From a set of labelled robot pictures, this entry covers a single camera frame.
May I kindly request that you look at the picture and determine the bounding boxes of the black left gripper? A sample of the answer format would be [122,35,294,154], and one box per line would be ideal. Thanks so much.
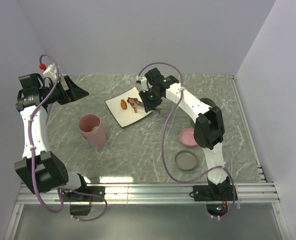
[39,75,89,105]

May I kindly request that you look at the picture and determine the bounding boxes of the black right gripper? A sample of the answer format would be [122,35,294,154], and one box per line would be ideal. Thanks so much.
[138,87,162,113]

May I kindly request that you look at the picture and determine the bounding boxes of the metal tongs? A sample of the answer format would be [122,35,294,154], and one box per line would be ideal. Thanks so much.
[140,99,163,115]

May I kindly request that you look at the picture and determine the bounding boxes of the orange food slice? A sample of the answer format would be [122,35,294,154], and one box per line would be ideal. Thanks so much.
[120,99,128,110]

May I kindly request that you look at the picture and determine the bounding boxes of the orange red food pieces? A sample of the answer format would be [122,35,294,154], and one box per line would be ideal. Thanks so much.
[127,97,144,114]

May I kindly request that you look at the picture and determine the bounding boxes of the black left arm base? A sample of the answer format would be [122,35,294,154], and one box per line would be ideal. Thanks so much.
[60,186,106,217]

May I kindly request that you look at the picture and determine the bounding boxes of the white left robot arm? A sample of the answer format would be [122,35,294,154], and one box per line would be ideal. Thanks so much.
[14,73,89,201]

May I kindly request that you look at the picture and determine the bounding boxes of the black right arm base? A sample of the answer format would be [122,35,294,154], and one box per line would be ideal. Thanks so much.
[192,183,239,217]

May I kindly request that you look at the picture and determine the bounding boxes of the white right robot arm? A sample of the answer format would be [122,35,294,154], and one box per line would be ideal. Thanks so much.
[136,68,234,201]

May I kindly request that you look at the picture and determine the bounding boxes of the white square plate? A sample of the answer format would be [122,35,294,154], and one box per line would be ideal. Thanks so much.
[105,87,152,128]

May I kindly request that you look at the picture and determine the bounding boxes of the pink lid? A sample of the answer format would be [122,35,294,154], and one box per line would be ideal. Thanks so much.
[179,128,198,147]

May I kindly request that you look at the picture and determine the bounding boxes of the pink cup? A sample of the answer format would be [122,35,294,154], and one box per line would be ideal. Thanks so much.
[78,113,107,147]

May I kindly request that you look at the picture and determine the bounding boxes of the grey metal cup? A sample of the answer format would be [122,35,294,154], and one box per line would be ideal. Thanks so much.
[199,97,216,108]

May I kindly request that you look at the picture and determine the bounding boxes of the grey lid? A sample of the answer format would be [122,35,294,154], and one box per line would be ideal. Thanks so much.
[174,150,198,171]

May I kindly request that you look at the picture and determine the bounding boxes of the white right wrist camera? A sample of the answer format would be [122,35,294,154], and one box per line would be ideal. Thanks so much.
[136,75,151,92]

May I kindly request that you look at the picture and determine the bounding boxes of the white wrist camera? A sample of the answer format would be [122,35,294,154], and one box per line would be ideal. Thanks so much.
[136,75,151,92]
[39,63,57,81]

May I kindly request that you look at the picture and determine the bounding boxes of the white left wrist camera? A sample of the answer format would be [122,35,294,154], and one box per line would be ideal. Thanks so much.
[39,63,57,81]

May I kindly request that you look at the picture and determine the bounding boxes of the aluminium rail frame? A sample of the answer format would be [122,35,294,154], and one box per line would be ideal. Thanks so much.
[5,74,291,240]

